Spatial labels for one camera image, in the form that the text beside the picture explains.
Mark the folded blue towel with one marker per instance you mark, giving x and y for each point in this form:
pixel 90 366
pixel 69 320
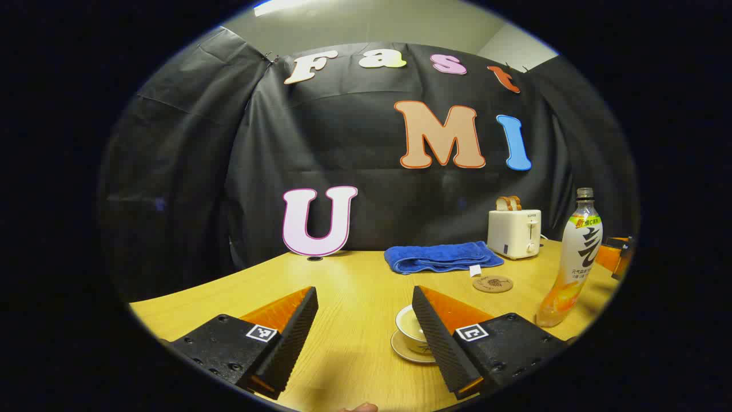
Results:
pixel 440 256

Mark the white ceramic teacup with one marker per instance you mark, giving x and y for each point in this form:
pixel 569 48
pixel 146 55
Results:
pixel 403 332

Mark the plastic water bottle white label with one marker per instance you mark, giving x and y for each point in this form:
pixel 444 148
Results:
pixel 577 252

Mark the white toaster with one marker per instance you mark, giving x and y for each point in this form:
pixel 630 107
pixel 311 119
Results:
pixel 512 234

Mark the black backdrop cloth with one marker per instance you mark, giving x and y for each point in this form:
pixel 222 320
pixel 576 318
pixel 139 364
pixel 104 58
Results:
pixel 354 143

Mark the round cork coaster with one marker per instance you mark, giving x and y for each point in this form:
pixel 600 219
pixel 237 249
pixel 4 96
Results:
pixel 492 284

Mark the white ceramic saucer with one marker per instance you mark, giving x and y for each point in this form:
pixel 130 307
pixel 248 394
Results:
pixel 403 350

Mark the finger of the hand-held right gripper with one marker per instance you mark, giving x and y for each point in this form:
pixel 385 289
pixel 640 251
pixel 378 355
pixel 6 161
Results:
pixel 607 257

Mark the bread slices in toaster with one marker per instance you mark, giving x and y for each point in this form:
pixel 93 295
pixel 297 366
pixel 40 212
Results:
pixel 508 202

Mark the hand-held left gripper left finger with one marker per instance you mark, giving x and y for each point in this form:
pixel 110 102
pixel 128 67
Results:
pixel 291 337

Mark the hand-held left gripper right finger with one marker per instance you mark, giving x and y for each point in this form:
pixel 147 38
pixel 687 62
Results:
pixel 437 343

